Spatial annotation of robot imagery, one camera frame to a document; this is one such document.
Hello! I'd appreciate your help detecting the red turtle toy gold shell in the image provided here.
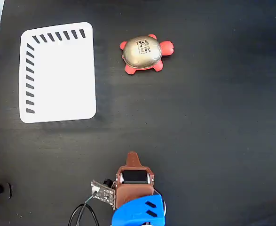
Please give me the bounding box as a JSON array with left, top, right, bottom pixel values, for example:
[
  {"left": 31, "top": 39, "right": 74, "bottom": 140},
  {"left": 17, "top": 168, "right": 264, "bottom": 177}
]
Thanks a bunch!
[{"left": 119, "top": 34, "right": 175, "bottom": 75}]

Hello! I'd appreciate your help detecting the white slotted tray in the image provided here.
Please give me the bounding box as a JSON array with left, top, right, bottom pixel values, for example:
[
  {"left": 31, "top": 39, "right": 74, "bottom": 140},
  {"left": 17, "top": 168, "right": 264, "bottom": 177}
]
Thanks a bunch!
[{"left": 18, "top": 22, "right": 97, "bottom": 124}]

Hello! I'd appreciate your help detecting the bare camera circuit board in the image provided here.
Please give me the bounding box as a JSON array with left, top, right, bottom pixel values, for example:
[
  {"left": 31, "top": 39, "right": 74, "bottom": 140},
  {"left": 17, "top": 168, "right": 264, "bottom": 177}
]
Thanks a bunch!
[{"left": 90, "top": 178, "right": 117, "bottom": 210}]

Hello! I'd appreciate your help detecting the black camera cable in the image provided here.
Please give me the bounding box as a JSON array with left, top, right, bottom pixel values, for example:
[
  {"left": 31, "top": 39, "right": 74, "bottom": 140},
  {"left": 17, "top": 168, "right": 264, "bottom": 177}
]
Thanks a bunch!
[{"left": 68, "top": 195, "right": 100, "bottom": 226}]

